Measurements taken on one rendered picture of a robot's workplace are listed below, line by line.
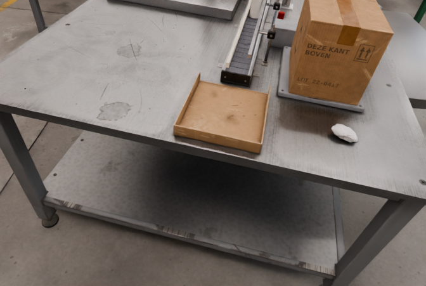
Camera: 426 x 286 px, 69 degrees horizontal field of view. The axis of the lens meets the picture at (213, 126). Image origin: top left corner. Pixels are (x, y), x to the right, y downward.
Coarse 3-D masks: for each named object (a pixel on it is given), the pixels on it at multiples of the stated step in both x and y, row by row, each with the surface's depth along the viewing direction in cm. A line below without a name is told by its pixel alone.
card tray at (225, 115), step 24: (192, 96) 106; (216, 96) 108; (240, 96) 109; (264, 96) 110; (192, 120) 97; (216, 120) 98; (240, 120) 99; (264, 120) 95; (216, 144) 91; (240, 144) 89
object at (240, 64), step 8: (264, 8) 158; (248, 16) 149; (248, 24) 143; (256, 24) 143; (248, 32) 136; (240, 40) 130; (248, 40) 131; (256, 40) 132; (240, 48) 125; (248, 48) 126; (240, 56) 120; (232, 64) 116; (240, 64) 116; (248, 64) 117; (232, 72) 112; (240, 72) 112
